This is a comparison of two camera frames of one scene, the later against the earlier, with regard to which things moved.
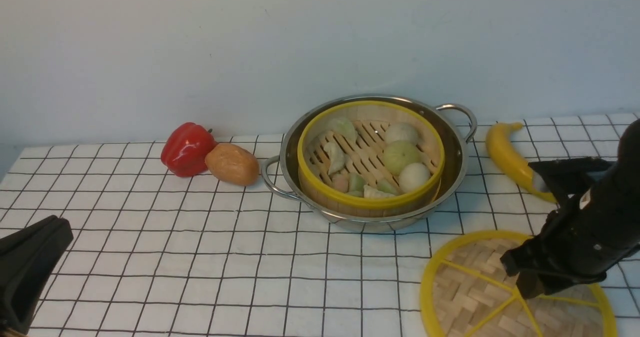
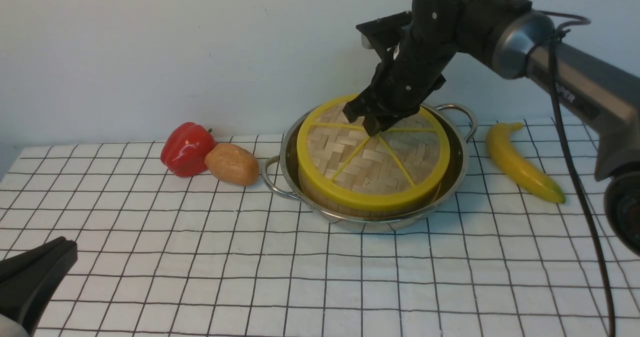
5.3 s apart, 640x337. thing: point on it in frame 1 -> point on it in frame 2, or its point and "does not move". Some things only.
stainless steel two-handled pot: x=281 y=177 does not move
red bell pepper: x=183 y=152 does not move
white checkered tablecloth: x=153 y=254 does not move
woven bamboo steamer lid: x=467 y=293 -> x=344 y=169
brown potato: x=232 y=164 does not move
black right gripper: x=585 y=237 -> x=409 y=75
